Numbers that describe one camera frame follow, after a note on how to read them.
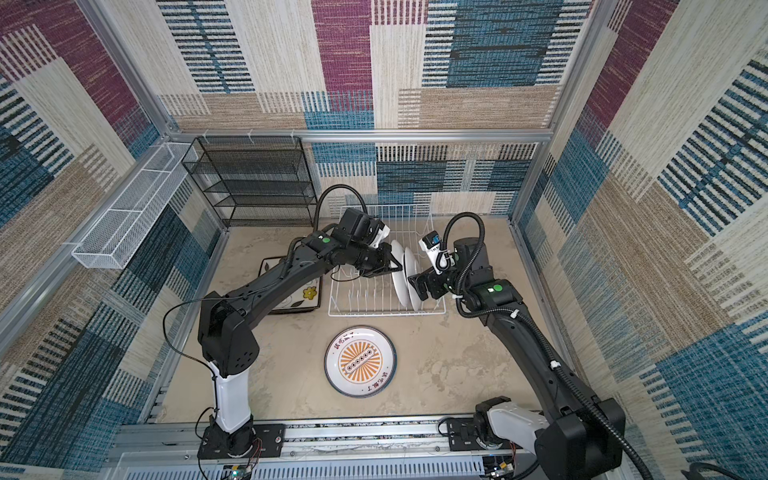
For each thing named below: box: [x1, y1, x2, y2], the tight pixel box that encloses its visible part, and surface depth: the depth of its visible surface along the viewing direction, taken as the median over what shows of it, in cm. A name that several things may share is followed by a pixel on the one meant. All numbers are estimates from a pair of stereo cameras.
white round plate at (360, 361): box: [324, 325, 397, 398], surface depth 86 cm
